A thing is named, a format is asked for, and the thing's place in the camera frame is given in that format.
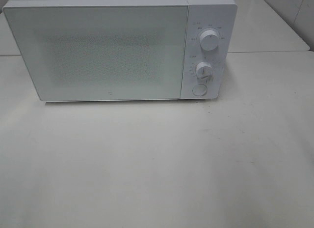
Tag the round door release button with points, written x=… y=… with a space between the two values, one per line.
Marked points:
x=199 y=90

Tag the white timer knob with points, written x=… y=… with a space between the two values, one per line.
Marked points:
x=203 y=70

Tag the white microwave door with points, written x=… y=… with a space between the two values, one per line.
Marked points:
x=102 y=53

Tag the white upper power knob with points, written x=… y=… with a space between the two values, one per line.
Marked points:
x=209 y=39

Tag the white microwave oven body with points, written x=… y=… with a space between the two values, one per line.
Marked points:
x=202 y=15

